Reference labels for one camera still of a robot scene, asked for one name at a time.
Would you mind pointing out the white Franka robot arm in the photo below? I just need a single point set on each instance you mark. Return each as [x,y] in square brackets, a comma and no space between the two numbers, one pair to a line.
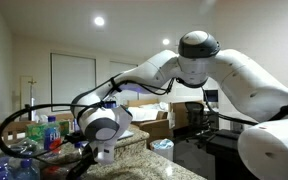
[250,90]

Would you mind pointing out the crumpled clear plastic wrap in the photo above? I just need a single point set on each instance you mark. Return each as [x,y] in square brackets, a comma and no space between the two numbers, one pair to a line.
[20,146]

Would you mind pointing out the small dark screen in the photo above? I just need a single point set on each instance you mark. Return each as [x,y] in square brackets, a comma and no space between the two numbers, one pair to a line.
[211,95]

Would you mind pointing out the white foam packing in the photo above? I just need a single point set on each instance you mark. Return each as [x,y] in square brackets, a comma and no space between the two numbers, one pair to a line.
[147,113]

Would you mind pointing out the white trash bin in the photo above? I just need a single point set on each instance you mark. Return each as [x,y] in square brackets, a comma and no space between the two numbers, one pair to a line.
[162,151]

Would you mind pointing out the plastic-wrapped water bottle pack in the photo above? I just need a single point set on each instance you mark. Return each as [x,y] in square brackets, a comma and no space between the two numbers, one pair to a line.
[10,170]

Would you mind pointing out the wooden chair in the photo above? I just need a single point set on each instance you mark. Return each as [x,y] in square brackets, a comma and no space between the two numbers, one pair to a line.
[4,128]

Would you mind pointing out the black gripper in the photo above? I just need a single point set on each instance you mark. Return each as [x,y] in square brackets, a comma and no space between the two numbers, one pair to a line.
[89,156]

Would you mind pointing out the round ceiling light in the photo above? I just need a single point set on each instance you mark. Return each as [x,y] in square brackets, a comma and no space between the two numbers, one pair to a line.
[165,41]
[99,21]

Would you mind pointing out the brown cardboard box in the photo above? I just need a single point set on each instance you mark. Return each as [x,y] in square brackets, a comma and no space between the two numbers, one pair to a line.
[179,115]
[154,128]

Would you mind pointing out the black office chair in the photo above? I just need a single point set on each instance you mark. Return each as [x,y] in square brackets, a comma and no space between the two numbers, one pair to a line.
[195,115]

